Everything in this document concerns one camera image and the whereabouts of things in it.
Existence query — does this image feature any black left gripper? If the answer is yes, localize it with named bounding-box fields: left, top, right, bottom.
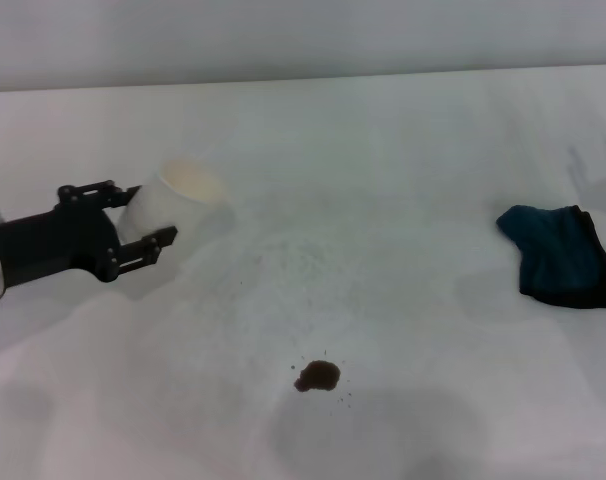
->
left=0, top=178, right=179, bottom=290

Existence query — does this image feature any white paper cup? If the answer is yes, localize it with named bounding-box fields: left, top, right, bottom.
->
left=115, top=158, right=230, bottom=247

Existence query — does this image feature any blue rag with black trim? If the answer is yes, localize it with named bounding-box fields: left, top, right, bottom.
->
left=495, top=203, right=606, bottom=316

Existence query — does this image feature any dark brown liquid stain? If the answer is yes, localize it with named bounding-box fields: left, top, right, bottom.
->
left=288, top=358, right=354, bottom=405

